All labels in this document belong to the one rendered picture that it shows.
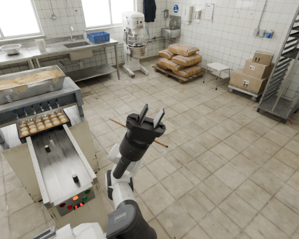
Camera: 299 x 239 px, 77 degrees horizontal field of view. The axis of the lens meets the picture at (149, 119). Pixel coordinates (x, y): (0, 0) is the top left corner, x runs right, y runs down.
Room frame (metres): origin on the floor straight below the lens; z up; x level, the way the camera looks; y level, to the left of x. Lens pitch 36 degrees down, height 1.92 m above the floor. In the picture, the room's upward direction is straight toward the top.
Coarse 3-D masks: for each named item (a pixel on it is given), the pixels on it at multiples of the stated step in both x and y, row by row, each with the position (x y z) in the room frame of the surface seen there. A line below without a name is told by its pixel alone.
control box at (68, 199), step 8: (88, 184) 0.75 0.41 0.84; (72, 192) 0.69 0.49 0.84; (80, 192) 0.69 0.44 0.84; (56, 200) 0.64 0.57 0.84; (64, 200) 0.64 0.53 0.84; (72, 200) 0.66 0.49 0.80; (80, 200) 0.68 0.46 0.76; (88, 200) 0.71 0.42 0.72; (56, 208) 0.60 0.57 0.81; (64, 208) 0.62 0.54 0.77; (72, 208) 0.65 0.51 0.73
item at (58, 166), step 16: (48, 144) 1.13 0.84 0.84; (64, 144) 1.13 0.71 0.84; (48, 160) 0.96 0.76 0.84; (64, 160) 0.96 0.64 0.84; (80, 160) 0.96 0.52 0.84; (48, 176) 0.81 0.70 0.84; (64, 176) 0.81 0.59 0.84; (80, 176) 0.81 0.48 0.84; (48, 192) 0.69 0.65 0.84; (64, 192) 0.69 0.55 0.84; (96, 192) 0.77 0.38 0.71; (80, 208) 0.70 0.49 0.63; (96, 208) 0.76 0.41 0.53; (64, 224) 0.62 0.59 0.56
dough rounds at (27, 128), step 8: (56, 112) 1.48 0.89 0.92; (32, 120) 1.36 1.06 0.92; (40, 120) 1.35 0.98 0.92; (48, 120) 1.35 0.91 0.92; (56, 120) 1.35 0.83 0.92; (64, 120) 1.35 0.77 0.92; (24, 128) 1.24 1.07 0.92; (32, 128) 1.25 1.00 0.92; (40, 128) 1.24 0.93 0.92; (24, 136) 1.16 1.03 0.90
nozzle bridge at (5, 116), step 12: (72, 84) 1.55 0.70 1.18; (36, 96) 1.33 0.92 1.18; (48, 96) 1.33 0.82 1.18; (60, 96) 1.37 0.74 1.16; (72, 96) 1.50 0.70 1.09; (0, 108) 1.15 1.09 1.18; (12, 108) 1.17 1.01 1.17; (36, 108) 1.32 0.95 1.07; (48, 108) 1.36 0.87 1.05; (60, 108) 1.38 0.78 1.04; (0, 120) 1.17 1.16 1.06; (12, 120) 1.18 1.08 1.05; (24, 120) 1.21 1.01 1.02; (0, 132) 1.20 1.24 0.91
